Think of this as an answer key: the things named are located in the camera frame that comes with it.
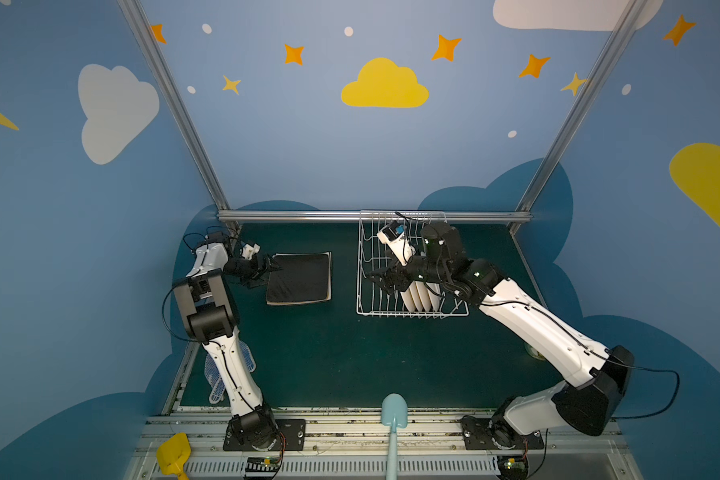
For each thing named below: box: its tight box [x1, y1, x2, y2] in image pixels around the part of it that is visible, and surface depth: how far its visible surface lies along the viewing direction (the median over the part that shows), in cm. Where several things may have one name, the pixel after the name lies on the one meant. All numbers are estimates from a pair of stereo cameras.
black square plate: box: [266, 251, 333, 306], surface depth 103 cm
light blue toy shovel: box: [381, 393, 408, 480], surface depth 78 cm
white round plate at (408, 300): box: [400, 287, 416, 312], surface depth 88 cm
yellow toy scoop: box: [156, 432, 191, 480], surface depth 71 cm
